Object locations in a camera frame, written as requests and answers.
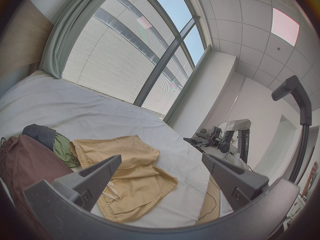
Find window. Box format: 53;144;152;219
54;0;213;124

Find brown shorts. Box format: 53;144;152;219
0;135;75;234

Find tan shorts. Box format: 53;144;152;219
69;135;178;223

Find square ceiling light panel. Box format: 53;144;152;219
271;8;300;46

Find black garment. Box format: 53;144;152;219
21;124;57;149

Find green garment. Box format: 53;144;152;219
53;133;80;167

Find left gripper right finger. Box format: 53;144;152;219
201;153;270;212

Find grey-green curtain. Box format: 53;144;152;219
41;0;133;79

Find bed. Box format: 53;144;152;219
0;0;222;228

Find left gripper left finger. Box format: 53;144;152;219
53;155;122;212

